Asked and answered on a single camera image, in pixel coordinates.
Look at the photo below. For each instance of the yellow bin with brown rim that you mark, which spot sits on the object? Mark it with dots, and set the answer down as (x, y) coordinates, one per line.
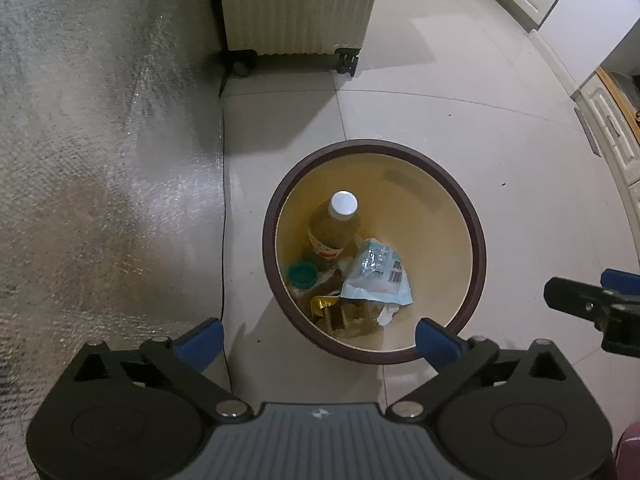
(425, 210)

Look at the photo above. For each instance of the gold foil wrapper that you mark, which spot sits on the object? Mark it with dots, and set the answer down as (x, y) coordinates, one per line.
(322, 304)

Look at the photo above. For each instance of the cream ribbed suitcase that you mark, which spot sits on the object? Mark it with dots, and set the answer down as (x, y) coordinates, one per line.
(300, 10)

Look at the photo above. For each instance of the blue snack packet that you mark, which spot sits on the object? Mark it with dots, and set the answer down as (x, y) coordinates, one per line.
(375, 275)

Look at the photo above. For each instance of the clear bottle with white cap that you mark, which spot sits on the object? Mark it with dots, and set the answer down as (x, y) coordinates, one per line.
(332, 232)

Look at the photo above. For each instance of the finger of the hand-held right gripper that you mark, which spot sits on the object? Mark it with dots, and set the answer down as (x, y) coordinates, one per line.
(619, 279)
(575, 297)

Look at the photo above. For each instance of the white platform drawers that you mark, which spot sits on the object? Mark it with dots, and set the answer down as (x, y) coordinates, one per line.
(617, 140)

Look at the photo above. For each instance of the silver foil table cover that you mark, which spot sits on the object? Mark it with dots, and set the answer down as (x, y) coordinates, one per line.
(110, 160)

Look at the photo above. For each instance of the white plastic bag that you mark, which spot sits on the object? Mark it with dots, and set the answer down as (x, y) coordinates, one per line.
(387, 315)

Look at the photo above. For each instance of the brown paper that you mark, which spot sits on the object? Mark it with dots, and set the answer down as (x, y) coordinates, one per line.
(350, 317)

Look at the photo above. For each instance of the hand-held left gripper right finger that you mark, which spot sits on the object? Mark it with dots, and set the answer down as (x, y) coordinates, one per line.
(437, 344)

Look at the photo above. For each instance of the plastic bottle with teal cap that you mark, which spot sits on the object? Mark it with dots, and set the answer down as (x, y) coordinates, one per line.
(302, 274)

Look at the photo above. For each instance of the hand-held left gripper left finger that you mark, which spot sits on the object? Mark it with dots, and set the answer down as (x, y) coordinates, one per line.
(202, 346)

